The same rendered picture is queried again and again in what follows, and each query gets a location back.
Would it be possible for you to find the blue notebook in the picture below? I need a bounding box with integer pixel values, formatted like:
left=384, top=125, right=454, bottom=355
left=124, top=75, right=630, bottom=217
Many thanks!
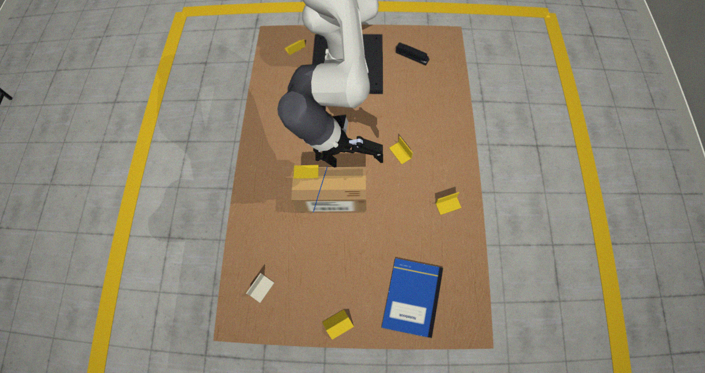
left=382, top=258, right=443, bottom=338

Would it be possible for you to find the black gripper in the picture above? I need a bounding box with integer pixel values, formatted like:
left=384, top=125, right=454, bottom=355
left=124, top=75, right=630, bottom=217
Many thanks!
left=313, top=129, right=383, bottom=167

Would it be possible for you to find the tan cardboard box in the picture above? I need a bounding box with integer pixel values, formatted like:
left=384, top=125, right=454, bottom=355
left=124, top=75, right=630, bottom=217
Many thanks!
left=291, top=166, right=366, bottom=212

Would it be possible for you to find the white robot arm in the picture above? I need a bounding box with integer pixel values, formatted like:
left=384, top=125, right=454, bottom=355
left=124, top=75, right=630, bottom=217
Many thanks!
left=278, top=0, right=379, bottom=152

